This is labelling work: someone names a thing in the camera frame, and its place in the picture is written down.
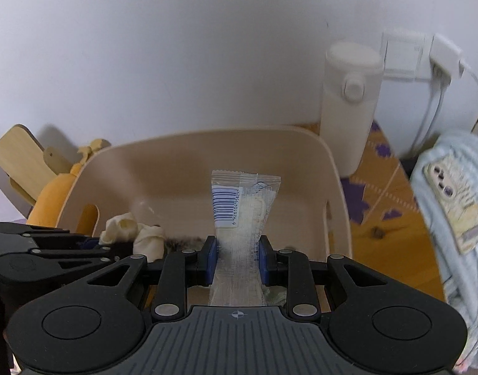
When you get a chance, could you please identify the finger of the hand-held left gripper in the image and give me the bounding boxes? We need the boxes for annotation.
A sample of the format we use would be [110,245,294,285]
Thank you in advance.
[39,248,120,282]
[0,222,107,251]

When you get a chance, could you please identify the beige plastic container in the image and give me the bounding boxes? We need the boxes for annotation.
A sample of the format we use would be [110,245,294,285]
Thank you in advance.
[54,124,354,310]

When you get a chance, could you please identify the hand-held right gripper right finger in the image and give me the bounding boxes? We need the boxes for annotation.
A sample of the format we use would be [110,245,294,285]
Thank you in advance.
[258,236,385,318]

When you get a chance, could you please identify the white charger plug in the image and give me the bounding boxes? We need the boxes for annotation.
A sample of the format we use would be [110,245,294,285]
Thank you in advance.
[428,33,467,87]

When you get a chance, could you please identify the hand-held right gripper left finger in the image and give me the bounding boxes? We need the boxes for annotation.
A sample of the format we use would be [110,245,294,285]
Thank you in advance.
[86,236,218,320]

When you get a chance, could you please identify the light blue striped blanket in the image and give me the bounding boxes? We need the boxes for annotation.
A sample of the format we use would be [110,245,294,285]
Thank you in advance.
[408,128,478,373]

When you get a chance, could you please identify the clear barcode snack packet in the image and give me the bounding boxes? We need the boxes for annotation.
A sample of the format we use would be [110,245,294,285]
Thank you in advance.
[209,169,282,308]

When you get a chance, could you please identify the orange plush toy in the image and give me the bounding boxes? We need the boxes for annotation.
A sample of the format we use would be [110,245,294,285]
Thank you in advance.
[27,138,111,236]

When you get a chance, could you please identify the white charger cable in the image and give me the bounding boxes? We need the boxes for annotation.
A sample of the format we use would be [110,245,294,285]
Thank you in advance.
[413,59,478,154]

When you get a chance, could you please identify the white wall socket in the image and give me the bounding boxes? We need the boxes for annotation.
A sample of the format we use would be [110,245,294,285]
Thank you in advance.
[380,27,434,83]

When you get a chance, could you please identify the orange purple patterned cloth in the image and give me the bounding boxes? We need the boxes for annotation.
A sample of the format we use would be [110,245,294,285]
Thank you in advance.
[293,119,424,240]

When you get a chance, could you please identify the grey brown furry toy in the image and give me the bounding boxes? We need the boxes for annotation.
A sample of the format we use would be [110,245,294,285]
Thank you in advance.
[161,235,209,253]

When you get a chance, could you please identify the light wooden chair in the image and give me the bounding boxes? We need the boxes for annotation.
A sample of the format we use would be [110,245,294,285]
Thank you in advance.
[0,124,74,208]

